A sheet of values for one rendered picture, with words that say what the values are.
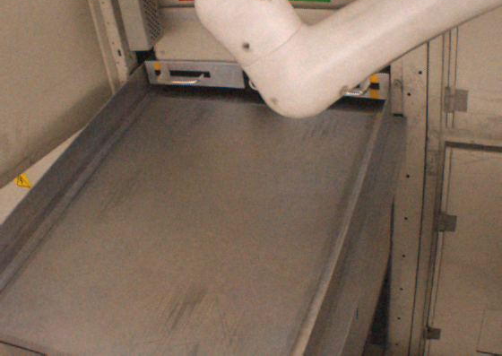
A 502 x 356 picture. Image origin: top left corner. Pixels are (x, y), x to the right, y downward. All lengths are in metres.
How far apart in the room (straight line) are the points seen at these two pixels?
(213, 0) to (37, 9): 0.60
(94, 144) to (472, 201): 0.79
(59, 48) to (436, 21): 0.83
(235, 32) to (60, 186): 0.55
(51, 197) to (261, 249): 0.42
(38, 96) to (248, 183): 0.50
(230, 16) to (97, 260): 0.47
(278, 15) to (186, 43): 0.60
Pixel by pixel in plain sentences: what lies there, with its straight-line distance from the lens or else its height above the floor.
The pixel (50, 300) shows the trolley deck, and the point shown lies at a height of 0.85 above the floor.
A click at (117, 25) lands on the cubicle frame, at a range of 1.35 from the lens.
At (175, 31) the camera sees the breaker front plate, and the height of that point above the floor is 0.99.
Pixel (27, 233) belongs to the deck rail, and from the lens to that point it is 1.12.
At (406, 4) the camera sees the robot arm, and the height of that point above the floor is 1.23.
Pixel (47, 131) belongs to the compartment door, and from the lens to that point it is 1.35.
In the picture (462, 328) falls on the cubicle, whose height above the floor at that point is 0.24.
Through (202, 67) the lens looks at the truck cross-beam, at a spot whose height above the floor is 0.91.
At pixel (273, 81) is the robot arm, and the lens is 0.77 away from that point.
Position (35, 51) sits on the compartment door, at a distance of 1.29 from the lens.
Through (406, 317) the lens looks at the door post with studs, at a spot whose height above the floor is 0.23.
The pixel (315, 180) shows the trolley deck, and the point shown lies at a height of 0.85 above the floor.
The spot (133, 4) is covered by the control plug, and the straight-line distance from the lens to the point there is 1.21.
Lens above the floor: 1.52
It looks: 37 degrees down
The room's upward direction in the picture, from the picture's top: 9 degrees counter-clockwise
